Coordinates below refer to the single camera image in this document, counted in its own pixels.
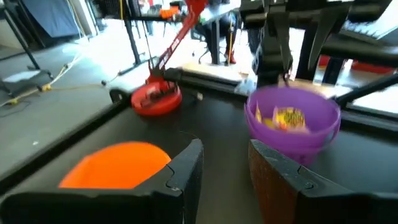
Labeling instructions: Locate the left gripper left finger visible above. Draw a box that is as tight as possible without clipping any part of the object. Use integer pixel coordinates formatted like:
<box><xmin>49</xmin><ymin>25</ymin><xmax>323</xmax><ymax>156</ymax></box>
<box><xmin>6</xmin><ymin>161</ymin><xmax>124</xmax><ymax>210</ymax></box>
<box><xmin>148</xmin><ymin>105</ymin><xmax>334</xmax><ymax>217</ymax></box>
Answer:
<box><xmin>133</xmin><ymin>138</ymin><xmax>205</xmax><ymax>224</ymax></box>

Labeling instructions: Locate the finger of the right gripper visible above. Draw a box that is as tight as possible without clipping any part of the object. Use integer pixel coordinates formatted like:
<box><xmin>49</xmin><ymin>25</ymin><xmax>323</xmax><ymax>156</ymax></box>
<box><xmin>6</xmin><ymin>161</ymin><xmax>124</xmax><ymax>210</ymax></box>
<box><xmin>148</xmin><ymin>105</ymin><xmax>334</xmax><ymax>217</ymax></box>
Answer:
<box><xmin>307</xmin><ymin>9</ymin><xmax>340</xmax><ymax>72</ymax></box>
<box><xmin>272</xmin><ymin>12</ymin><xmax>294</xmax><ymax>75</ymax></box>

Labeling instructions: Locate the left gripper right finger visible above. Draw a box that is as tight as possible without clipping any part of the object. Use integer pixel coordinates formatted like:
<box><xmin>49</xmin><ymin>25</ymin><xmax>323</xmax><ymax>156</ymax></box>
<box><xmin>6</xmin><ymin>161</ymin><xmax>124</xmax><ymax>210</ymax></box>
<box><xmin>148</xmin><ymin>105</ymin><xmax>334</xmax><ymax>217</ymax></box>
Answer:
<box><xmin>248</xmin><ymin>139</ymin><xmax>354</xmax><ymax>224</ymax></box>

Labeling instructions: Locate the yellow Sour Patch Kids bag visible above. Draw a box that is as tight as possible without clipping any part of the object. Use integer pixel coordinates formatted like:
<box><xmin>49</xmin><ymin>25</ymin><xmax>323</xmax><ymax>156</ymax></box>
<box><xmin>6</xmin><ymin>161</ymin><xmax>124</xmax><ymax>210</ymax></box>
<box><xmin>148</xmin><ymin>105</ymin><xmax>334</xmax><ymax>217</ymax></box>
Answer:
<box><xmin>271</xmin><ymin>106</ymin><xmax>311</xmax><ymax>135</ymax></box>
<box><xmin>254</xmin><ymin>101</ymin><xmax>276</xmax><ymax>130</ymax></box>

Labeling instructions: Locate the purple pumpkin face bucket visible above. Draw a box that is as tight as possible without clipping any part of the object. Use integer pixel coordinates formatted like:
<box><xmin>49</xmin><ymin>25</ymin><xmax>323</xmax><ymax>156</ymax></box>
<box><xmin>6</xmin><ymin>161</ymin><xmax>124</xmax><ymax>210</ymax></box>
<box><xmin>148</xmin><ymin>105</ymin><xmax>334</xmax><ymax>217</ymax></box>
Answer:
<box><xmin>243</xmin><ymin>86</ymin><xmax>342</xmax><ymax>168</ymax></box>

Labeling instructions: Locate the red shoe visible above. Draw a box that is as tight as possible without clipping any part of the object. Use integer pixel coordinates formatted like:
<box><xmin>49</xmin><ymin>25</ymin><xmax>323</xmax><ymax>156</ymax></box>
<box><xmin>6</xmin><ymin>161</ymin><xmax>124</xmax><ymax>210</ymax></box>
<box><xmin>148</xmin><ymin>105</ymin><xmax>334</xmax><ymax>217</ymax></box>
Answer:
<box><xmin>226</xmin><ymin>49</ymin><xmax>238</xmax><ymax>65</ymax></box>

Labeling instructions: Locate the person's leg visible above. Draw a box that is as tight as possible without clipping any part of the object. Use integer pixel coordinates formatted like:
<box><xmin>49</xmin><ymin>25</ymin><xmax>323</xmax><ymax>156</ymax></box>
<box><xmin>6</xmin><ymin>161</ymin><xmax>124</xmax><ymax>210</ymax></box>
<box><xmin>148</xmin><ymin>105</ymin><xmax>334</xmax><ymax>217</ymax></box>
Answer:
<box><xmin>198</xmin><ymin>14</ymin><xmax>242</xmax><ymax>65</ymax></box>

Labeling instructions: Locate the orange pumpkin face bucket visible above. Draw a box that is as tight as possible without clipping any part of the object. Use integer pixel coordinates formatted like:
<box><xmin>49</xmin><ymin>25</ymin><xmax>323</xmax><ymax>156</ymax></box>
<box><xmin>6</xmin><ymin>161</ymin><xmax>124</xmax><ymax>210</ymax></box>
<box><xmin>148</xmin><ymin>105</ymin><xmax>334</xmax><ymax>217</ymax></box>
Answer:
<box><xmin>58</xmin><ymin>141</ymin><xmax>172</xmax><ymax>190</ymax></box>

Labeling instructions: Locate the red desk lamp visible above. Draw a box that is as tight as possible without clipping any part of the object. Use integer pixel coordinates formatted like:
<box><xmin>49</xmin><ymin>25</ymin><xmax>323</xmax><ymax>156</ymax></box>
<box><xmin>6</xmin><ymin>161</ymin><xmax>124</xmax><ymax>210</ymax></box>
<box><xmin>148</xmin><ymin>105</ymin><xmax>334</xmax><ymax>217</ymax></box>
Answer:
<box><xmin>130</xmin><ymin>0</ymin><xmax>208</xmax><ymax>118</ymax></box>

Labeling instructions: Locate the grey metal stand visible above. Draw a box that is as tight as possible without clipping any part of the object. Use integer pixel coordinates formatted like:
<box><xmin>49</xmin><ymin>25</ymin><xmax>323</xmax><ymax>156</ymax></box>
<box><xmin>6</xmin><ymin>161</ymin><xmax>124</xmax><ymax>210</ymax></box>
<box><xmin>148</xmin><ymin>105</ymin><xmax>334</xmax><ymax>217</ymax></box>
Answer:
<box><xmin>0</xmin><ymin>0</ymin><xmax>54</xmax><ymax>96</ymax></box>

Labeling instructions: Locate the blue panel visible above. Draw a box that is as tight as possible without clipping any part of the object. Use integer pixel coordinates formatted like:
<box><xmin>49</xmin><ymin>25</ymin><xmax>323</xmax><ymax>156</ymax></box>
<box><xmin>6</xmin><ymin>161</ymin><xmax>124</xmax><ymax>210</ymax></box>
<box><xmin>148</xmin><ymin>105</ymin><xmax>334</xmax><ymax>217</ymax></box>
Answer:
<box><xmin>21</xmin><ymin>0</ymin><xmax>81</xmax><ymax>39</ymax></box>

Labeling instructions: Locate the yellow cable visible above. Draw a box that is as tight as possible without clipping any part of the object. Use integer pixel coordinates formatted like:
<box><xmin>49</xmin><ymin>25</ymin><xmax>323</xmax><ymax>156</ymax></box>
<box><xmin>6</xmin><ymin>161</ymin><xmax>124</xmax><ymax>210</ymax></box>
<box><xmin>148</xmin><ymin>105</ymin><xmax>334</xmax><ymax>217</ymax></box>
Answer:
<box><xmin>0</xmin><ymin>53</ymin><xmax>108</xmax><ymax>106</ymax></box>

